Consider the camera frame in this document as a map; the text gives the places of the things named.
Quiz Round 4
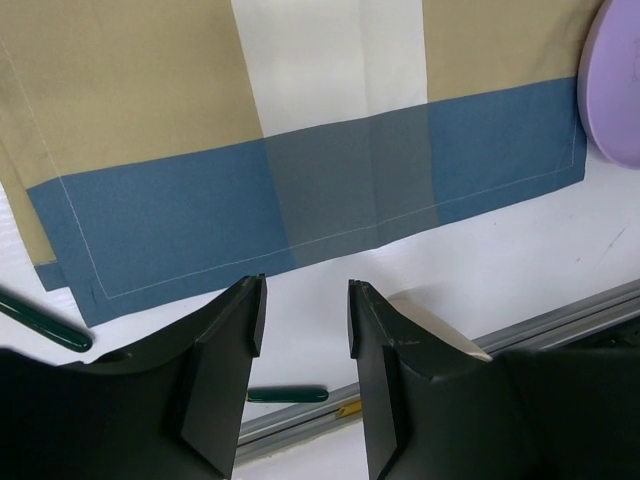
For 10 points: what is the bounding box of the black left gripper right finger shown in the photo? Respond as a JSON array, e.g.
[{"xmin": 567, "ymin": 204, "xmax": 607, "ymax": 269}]
[{"xmin": 346, "ymin": 277, "xmax": 640, "ymax": 480}]

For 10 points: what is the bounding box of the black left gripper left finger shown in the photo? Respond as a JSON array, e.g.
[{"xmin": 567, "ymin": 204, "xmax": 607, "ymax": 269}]
[{"xmin": 1, "ymin": 275, "xmax": 267, "ymax": 479}]

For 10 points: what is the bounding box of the blue beige checked cloth napkin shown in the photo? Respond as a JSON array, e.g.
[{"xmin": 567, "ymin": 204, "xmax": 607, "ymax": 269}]
[{"xmin": 1, "ymin": 1, "xmax": 599, "ymax": 326}]

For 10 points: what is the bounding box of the purple plastic plate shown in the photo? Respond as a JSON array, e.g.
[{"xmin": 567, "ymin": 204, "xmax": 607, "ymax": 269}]
[{"xmin": 577, "ymin": 0, "xmax": 639, "ymax": 169}]

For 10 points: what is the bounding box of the gold knife green handle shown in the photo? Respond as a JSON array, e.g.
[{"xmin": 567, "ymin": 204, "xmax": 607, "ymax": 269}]
[{"xmin": 243, "ymin": 384, "xmax": 360, "ymax": 420}]

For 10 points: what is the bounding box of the gold fork green handle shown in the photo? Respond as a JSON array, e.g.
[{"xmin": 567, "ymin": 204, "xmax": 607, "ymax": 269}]
[{"xmin": 1, "ymin": 287, "xmax": 93, "ymax": 353}]

